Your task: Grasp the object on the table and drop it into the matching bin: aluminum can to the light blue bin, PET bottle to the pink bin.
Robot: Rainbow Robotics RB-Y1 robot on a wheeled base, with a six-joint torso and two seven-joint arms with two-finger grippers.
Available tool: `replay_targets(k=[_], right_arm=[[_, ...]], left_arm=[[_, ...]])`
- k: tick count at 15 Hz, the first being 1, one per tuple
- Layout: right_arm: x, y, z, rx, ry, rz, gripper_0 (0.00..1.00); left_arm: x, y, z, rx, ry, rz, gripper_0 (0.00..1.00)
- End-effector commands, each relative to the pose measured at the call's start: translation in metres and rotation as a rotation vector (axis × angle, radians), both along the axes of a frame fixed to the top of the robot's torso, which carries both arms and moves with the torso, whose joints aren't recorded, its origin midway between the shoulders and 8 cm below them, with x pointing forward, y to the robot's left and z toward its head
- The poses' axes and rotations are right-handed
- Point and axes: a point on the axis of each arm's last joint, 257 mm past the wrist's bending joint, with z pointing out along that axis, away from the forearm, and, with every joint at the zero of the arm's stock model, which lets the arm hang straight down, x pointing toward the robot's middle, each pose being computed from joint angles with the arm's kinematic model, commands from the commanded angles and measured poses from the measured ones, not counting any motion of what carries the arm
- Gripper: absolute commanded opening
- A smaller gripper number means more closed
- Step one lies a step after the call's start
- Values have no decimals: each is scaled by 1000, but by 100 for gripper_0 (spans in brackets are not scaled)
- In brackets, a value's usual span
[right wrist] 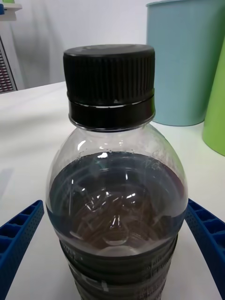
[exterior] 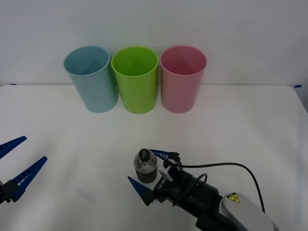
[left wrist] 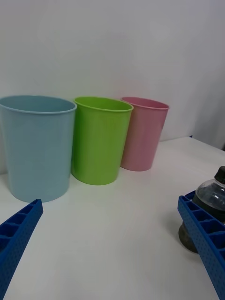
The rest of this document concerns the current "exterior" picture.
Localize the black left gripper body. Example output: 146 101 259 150
0 180 11 205

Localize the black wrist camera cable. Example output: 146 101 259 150
171 162 266 213

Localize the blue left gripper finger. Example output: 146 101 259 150
7 156 48 203
0 136 27 160

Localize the pale blue plastic bin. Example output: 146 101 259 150
63 46 119 114

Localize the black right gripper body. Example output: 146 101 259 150
153 169 194 207

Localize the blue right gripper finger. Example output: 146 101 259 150
127 176 155 207
149 149 181 167

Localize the pink plastic bin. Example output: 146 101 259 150
159 45 208 114

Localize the small clear plastic bottle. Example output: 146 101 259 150
133 148 158 185

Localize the green plastic bin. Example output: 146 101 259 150
111 46 159 115

